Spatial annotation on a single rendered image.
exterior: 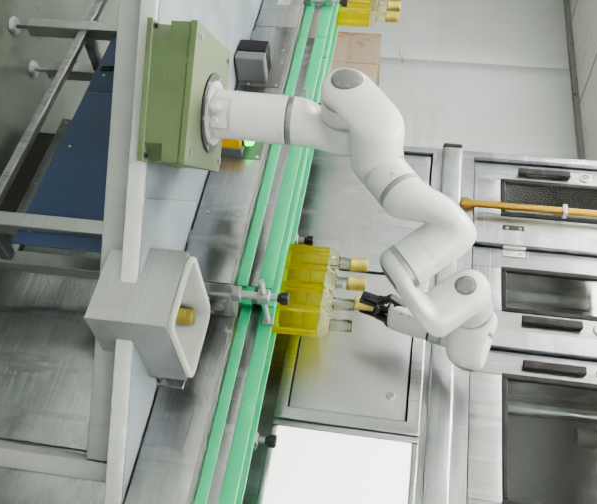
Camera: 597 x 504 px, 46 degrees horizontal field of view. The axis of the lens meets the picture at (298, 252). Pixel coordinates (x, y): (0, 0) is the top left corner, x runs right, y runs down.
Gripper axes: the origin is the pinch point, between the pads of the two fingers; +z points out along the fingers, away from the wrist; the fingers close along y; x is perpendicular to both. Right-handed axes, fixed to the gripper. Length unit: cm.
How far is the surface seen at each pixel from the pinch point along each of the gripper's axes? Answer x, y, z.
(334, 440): 29.3, -13.2, -3.1
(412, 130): -367, -315, 90
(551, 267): -40, -18, -38
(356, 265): -9.1, 0.0, 6.7
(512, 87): -454, -316, 22
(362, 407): 19.2, -13.6, -6.0
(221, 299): 18.3, 12.6, 27.6
